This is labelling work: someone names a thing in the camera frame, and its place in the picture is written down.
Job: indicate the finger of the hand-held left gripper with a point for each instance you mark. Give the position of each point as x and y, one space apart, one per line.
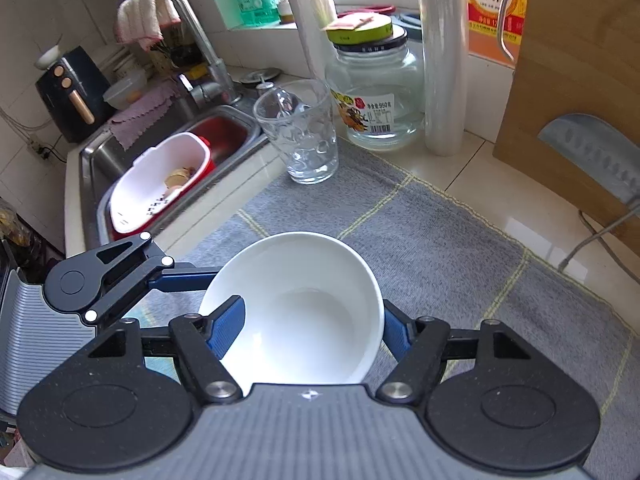
185 277

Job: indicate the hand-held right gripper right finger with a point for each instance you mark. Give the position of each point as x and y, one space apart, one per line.
395 332

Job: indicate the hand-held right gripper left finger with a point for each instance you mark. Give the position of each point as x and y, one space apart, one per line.
227 325

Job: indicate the white bowl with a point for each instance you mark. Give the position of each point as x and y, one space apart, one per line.
300 320

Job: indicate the grey cloth mat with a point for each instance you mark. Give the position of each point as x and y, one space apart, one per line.
425 240

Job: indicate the food scraps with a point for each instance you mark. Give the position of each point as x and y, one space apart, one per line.
180 177

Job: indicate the white colander basket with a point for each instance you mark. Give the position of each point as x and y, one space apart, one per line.
145 185

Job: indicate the steel sink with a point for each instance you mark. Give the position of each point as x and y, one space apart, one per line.
100 160

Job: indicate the red wash basin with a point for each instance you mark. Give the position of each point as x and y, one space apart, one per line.
225 132

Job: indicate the clear drinking glass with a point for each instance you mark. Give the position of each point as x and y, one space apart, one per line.
310 160

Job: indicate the purple cleaning cloth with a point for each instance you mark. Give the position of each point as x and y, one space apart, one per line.
140 110

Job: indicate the clear plastic food container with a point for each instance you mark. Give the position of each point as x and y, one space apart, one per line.
125 92

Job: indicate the metal sink strainer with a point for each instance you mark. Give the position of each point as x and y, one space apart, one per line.
257 76

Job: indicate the black air fryer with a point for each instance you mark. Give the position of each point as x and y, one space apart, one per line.
60 100

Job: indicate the steel faucet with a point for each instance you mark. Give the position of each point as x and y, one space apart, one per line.
200 35

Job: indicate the large clear glass jar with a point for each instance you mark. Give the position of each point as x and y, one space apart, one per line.
380 85

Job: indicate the small white dish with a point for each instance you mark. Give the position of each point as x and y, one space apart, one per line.
47 57

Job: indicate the white pink dish cloth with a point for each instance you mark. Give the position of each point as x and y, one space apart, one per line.
137 15

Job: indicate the plastic wrap roll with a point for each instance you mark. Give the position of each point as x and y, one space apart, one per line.
445 60

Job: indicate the green round tin lid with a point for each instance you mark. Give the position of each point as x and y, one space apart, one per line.
372 35

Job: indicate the yellow label cooking wine bottle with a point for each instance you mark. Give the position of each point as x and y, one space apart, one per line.
492 0

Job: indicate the bamboo cutting board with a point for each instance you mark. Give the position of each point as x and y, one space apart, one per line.
575 35

